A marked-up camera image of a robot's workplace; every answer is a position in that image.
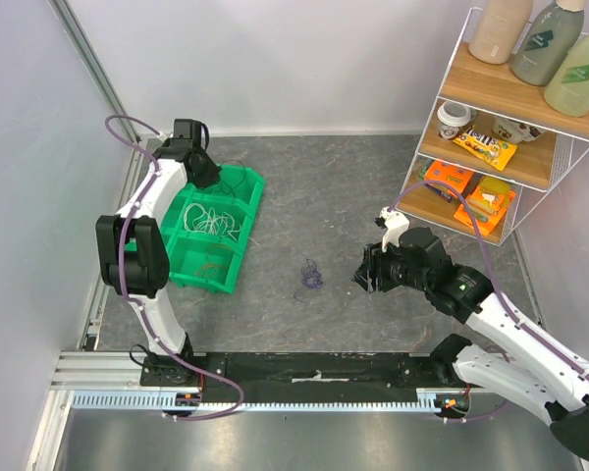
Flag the slotted cable duct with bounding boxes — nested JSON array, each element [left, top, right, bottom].
[[71, 391, 445, 415]]

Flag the light green pump bottle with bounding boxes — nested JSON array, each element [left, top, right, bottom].
[[544, 34, 589, 118]]

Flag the green compartment bin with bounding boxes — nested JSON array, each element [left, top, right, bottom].
[[160, 160, 265, 294]]

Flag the white paper cup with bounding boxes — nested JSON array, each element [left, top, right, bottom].
[[437, 101, 472, 140]]

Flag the orange cable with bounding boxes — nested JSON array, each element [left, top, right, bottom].
[[193, 242, 241, 279]]

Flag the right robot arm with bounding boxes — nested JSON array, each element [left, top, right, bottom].
[[353, 228, 589, 461]]

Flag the orange yellow snack box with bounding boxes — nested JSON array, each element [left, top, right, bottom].
[[465, 177, 516, 237]]

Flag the white cable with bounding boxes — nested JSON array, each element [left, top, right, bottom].
[[183, 201, 242, 242], [195, 209, 242, 242]]

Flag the grey-green pump bottle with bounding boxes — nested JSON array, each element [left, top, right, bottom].
[[510, 0, 587, 86]]

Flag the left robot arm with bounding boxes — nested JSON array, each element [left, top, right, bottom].
[[95, 115, 221, 386]]

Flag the thin purple cable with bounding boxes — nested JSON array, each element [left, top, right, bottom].
[[293, 258, 325, 301]]

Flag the beige pump bottle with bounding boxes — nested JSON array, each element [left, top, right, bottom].
[[468, 0, 534, 65]]

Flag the yellow candy bag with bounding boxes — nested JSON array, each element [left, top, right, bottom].
[[453, 126, 518, 171]]

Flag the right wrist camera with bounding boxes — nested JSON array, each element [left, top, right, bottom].
[[375, 206, 409, 253]]

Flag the white wire shelf rack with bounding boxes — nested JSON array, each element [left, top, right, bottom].
[[403, 7, 589, 245]]

